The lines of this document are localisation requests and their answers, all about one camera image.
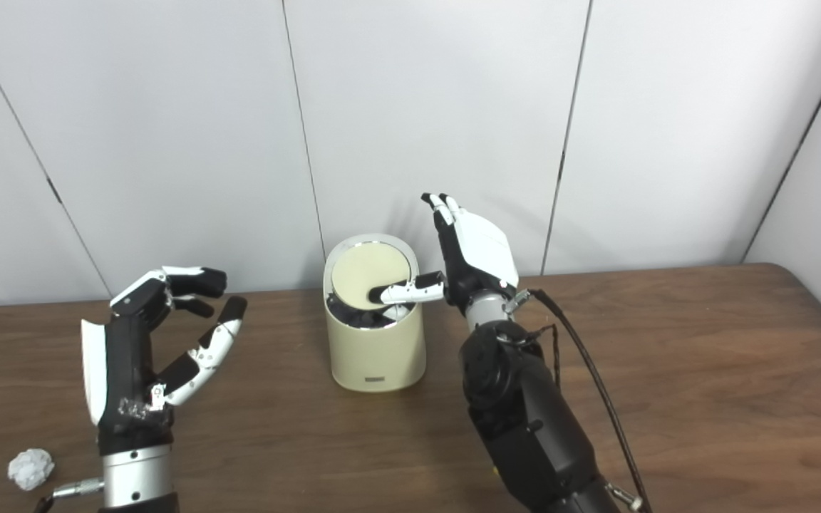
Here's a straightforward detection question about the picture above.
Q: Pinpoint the black bin liner bag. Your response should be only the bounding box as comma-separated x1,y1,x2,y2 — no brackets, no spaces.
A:
326,294,418,329

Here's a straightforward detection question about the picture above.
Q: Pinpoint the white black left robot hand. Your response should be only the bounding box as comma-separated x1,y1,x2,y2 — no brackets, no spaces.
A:
81,266,248,457

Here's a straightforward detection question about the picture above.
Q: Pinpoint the cream-colored round bin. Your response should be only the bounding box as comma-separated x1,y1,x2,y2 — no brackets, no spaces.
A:
323,234,427,393

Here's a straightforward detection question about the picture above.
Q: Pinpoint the cream round bin lid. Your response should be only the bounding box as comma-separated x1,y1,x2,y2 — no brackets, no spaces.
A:
330,242,413,311

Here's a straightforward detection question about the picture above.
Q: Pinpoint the white paper ball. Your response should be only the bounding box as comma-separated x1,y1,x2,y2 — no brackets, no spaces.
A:
8,449,56,491

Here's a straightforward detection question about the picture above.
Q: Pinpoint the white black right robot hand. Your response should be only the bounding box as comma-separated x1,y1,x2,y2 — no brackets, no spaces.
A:
368,192,520,318

